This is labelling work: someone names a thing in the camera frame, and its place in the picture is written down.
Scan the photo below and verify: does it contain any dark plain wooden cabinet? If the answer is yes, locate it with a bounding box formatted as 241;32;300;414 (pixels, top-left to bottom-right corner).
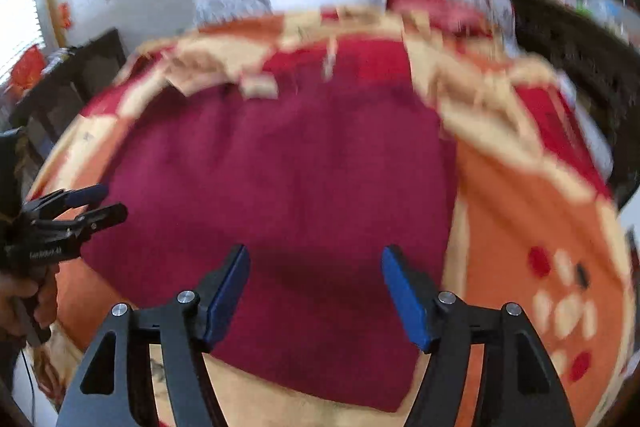
9;28;128;158

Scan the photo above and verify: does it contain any dark carved wooden cabinet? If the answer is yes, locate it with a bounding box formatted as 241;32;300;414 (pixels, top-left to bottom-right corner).
504;0;640;210

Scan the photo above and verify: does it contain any pile of assorted packets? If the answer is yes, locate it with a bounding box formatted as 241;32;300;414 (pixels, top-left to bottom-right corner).
502;0;632;45

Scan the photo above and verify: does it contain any black cable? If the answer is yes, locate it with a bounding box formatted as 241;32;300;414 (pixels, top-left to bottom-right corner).
19;347;38;415

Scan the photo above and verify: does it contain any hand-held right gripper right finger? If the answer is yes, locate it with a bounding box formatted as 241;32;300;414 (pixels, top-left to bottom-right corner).
381;244;577;427

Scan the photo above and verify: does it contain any person's left hand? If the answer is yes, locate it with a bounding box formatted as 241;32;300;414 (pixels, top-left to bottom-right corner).
0;263;60;350

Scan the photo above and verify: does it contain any printed orange red blanket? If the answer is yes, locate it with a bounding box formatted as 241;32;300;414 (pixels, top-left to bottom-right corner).
24;4;638;427

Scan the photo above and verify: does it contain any red pillow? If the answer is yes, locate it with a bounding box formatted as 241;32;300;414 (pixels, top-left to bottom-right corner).
389;0;503;40

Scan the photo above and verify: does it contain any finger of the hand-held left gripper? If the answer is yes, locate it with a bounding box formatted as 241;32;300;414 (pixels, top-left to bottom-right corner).
22;183;111;214
59;203;129;234

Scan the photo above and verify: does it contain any dark red sweater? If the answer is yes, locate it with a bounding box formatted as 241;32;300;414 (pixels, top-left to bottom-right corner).
82;38;460;414

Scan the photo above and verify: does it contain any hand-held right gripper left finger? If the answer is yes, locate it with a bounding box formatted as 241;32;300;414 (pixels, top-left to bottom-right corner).
55;244;252;427

